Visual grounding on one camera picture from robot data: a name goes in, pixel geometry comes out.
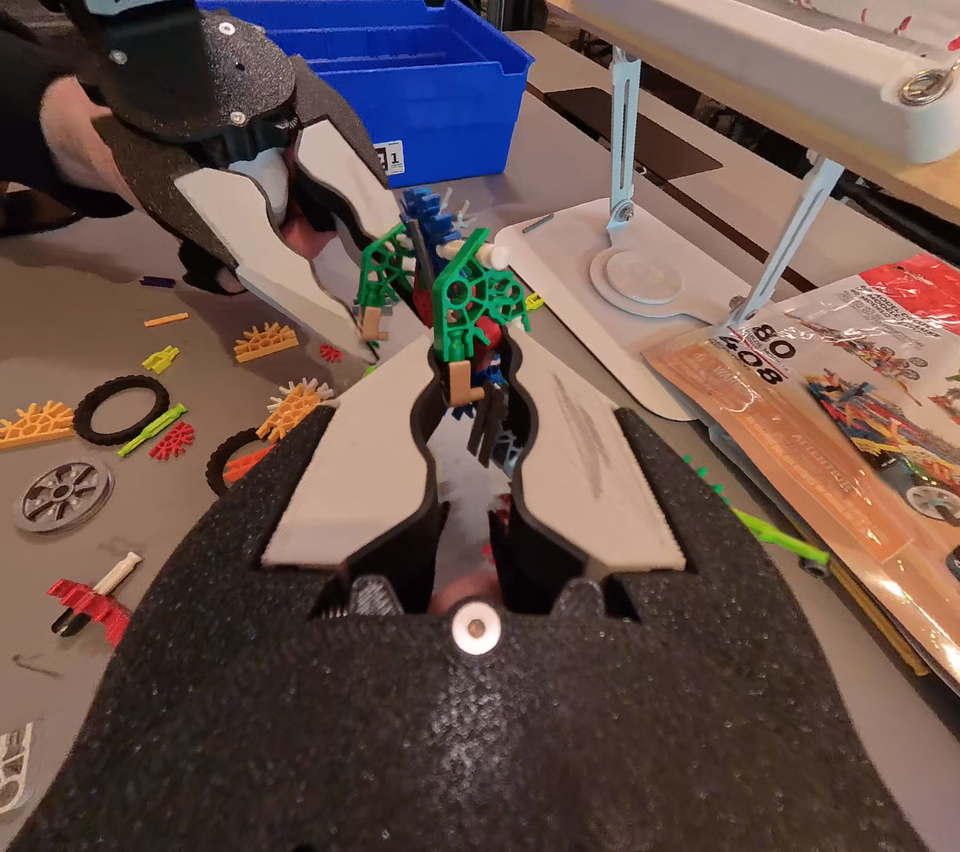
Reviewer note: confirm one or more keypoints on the lime green rod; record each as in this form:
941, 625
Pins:
152, 429

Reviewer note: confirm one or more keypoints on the red toy axle assembly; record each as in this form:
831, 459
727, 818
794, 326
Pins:
94, 604

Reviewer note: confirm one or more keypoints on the thin orange rod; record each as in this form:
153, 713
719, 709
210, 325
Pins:
166, 320

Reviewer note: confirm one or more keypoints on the grey spacer piece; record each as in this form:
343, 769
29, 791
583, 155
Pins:
813, 567

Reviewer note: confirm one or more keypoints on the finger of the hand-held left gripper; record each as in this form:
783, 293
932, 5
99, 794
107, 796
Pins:
247, 237
341, 177

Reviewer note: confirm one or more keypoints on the person's left forearm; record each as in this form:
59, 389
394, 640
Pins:
22, 64

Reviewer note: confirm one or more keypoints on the printed toy packaging bag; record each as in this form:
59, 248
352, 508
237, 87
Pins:
825, 417

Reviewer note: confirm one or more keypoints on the person's left hand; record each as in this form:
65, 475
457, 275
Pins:
71, 139

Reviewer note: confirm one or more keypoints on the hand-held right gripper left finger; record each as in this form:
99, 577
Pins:
352, 477

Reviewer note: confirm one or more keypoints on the black toy tire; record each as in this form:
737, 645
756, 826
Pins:
212, 466
81, 413

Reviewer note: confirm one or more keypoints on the white snowflake connector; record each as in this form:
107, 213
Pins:
315, 388

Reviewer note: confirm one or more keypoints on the yellow fan connector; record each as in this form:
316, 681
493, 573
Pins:
292, 413

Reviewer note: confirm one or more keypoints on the purple rod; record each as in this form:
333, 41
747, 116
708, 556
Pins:
157, 281

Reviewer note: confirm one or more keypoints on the grey spoked toy wheel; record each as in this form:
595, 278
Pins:
64, 496

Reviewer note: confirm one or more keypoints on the small red snowflake connector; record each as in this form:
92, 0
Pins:
330, 352

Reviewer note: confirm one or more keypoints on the blue tagged plastic bin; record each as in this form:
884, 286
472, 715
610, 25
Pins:
450, 117

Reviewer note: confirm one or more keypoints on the white adjustable book stand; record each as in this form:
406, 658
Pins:
570, 267

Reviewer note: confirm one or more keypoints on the colourful construction toy dinosaur model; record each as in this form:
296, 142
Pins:
472, 289

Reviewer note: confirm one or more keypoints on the small grey rod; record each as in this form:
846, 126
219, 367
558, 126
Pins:
538, 223

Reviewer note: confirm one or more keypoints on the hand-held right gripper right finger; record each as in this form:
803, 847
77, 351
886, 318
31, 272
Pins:
600, 484

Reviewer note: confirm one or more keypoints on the orange connector piece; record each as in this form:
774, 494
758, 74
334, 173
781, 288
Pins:
247, 463

